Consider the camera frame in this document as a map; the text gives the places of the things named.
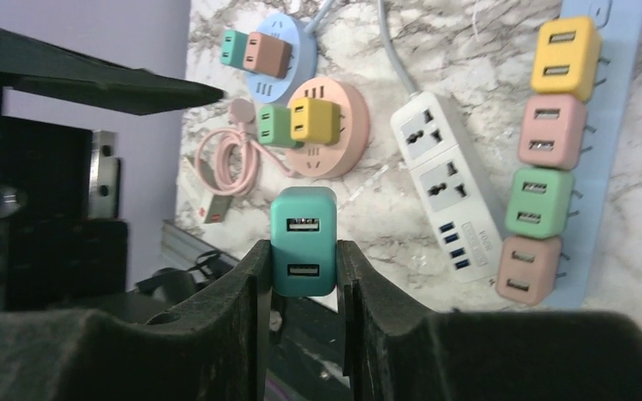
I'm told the blue round power strip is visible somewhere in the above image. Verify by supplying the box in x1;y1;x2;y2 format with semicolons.
243;13;318;104

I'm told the pink charger plug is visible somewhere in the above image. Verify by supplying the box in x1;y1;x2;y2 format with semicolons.
495;236;563;306
244;32;292;79
517;94;588;170

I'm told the yellow charger plug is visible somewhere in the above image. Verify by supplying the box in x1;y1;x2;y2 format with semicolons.
289;97;340;145
531;16;602;103

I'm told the blue long power strip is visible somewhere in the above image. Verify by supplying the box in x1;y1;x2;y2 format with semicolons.
541;0;642;308

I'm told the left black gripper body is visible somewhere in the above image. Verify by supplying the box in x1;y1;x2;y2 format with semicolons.
0;29;224;310

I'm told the teal charger plug on strip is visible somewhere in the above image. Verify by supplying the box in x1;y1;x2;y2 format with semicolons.
220;29;248;70

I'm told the white power strip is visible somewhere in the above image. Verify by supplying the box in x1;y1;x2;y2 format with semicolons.
390;91;507;282

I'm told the pink round power strip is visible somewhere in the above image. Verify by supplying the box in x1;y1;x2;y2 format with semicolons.
286;77;370;179

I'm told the yellow charger plug back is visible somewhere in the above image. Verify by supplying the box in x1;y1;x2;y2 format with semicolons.
289;97;340;145

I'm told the teal charger plug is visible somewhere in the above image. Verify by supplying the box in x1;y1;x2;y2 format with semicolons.
220;29;248;70
270;186;338;297

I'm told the yellow charger plug front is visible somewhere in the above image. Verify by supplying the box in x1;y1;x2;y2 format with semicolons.
531;16;602;103

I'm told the green charger plug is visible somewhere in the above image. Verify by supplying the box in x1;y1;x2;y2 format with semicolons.
257;104;302;149
505;167;575;239

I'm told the blue coiled cable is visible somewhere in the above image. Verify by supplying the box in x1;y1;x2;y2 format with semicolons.
303;0;336;34

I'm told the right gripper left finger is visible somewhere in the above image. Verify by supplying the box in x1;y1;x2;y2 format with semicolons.
0;240;272;400

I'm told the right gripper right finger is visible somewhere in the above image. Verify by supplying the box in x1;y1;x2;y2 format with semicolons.
336;241;642;400

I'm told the grey power cable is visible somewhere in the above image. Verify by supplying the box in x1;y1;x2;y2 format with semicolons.
376;0;422;96

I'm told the pink coiled cable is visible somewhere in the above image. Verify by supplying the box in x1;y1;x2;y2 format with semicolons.
193;97;300;198

